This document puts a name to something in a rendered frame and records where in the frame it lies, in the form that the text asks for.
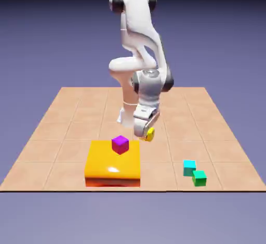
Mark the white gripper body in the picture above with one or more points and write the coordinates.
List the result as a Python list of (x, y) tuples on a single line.
[(139, 127)]

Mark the small yellow cube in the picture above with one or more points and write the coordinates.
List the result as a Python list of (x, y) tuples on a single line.
[(150, 134)]

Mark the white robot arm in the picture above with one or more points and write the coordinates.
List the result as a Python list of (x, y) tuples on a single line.
[(138, 23)]

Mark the small purple cube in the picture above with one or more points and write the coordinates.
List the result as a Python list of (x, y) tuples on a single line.
[(120, 145)]

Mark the small cyan cube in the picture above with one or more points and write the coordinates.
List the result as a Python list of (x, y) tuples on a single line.
[(188, 168)]

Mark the small green cube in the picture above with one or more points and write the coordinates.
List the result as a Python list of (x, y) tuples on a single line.
[(199, 178)]

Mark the large orange box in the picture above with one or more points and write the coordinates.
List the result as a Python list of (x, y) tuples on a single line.
[(112, 165)]

